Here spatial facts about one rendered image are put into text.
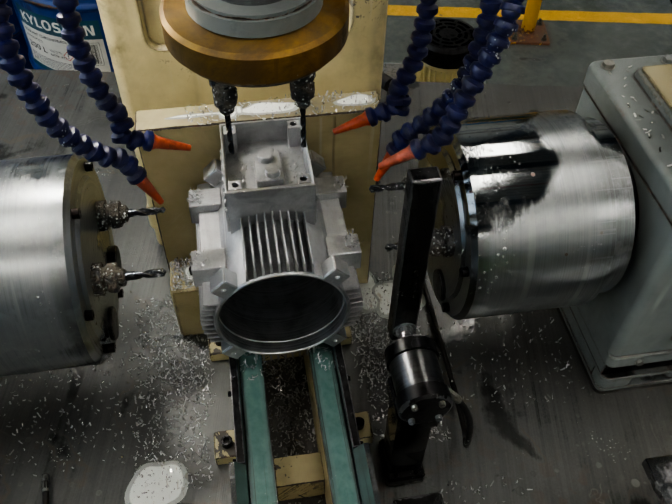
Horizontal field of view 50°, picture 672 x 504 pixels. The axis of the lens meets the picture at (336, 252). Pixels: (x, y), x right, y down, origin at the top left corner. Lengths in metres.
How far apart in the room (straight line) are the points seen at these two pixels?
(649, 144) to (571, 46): 2.39
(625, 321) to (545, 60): 2.26
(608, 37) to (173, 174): 2.68
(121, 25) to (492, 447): 0.72
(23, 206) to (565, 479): 0.74
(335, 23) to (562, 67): 2.49
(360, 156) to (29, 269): 0.43
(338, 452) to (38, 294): 0.37
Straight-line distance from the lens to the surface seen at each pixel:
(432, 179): 0.66
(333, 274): 0.79
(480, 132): 0.86
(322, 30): 0.68
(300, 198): 0.81
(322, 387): 0.90
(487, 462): 1.01
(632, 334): 1.01
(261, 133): 0.89
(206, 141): 0.90
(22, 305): 0.80
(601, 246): 0.86
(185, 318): 1.06
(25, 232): 0.80
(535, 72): 3.08
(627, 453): 1.07
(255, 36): 0.67
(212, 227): 0.87
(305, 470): 0.93
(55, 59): 2.45
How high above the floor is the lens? 1.70
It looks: 49 degrees down
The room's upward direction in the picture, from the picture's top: 2 degrees clockwise
